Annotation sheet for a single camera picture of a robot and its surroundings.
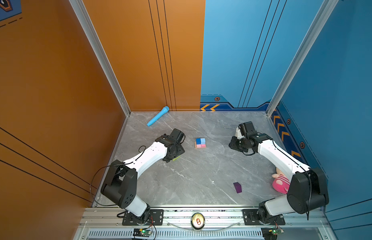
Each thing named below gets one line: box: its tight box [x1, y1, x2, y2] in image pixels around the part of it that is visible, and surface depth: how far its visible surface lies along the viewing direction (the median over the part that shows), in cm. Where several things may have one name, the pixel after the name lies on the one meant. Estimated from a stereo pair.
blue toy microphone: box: [147, 106, 170, 127], surface depth 118 cm
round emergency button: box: [190, 212, 206, 230], surface depth 65 cm
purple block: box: [233, 182, 242, 194], surface depth 84 cm
